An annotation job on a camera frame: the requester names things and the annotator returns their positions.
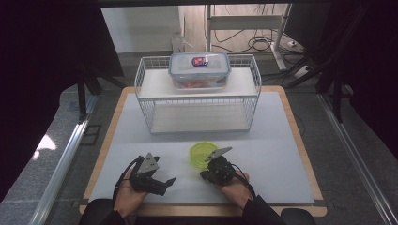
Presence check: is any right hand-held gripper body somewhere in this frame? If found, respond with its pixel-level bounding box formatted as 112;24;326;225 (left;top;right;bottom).
202;146;237;187

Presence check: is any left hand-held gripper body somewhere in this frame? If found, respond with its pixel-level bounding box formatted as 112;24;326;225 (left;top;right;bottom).
129;151;167;197

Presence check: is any round green lidded container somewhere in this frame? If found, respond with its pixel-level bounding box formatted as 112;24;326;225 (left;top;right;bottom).
189;141;221;171

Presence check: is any white two-tier wire rack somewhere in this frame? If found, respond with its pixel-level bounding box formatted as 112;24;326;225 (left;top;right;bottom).
133;53;263;135

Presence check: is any clear rectangular blue-lidded container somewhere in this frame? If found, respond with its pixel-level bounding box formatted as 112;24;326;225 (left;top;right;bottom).
167;51;233;92

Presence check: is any person's right hand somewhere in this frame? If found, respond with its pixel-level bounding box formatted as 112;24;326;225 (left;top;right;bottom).
214;172;257;211

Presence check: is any person's left hand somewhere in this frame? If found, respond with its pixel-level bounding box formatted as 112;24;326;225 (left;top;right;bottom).
113;170;148;218

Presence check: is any light grey table mat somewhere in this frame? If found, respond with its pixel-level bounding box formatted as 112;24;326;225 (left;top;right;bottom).
88;91;315;206

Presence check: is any black metal stand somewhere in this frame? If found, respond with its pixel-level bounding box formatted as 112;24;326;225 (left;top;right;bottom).
76;64;127;121
283;6;372;124

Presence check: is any white power strip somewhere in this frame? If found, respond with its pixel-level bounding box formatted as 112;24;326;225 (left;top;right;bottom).
293;65;312;80

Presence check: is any clear plastic bottle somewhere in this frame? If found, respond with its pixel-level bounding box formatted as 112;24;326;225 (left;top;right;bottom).
171;31;194;56

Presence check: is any dark curtain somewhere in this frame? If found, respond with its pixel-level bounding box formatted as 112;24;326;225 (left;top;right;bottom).
314;0;398;160
0;0;125;203

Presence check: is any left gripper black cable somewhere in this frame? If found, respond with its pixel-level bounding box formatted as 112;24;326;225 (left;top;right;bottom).
112;155;145;209

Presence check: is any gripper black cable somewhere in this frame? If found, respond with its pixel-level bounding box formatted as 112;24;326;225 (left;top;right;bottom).
230;162;257;200
112;155;145;209

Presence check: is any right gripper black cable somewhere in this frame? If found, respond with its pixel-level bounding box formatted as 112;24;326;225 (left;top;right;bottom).
230;162;257;200

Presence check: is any aluminium rail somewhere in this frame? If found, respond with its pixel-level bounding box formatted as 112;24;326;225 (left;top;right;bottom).
316;93;398;225
28;93;99;225

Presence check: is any tangle of black floor cables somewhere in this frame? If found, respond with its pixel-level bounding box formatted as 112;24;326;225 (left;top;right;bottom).
211;27;306;54

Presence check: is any white metal desk frame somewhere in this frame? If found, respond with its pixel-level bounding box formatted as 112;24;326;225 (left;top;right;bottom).
205;3;293;71

